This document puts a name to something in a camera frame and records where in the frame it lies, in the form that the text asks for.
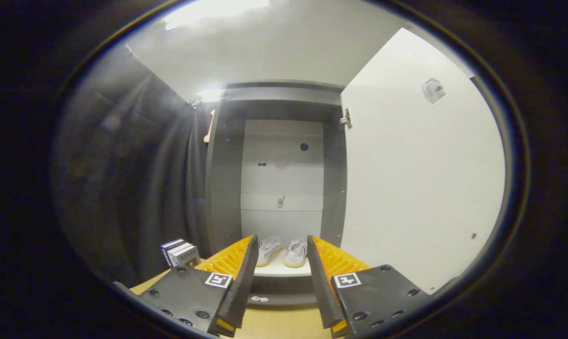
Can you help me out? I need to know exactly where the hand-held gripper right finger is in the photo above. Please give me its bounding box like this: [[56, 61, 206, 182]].
[[306, 234, 432, 339]]

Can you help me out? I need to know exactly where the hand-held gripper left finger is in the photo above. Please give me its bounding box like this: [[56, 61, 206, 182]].
[[113, 234, 260, 338]]

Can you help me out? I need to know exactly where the white shoe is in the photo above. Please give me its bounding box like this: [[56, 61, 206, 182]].
[[256, 237, 283, 267], [284, 240, 309, 268]]

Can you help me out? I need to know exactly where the grey shoe cabinet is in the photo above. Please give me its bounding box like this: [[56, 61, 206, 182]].
[[204, 80, 348, 307]]

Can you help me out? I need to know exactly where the white shoe cabinet door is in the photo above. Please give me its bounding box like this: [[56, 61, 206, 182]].
[[339, 27, 506, 295]]

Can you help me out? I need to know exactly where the grey cover book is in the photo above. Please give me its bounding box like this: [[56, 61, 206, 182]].
[[168, 242, 201, 268]]

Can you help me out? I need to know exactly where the blue book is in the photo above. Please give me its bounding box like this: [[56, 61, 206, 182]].
[[160, 239, 185, 266]]

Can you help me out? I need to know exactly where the black backdrop cloth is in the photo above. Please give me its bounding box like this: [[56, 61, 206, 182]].
[[53, 42, 218, 288]]

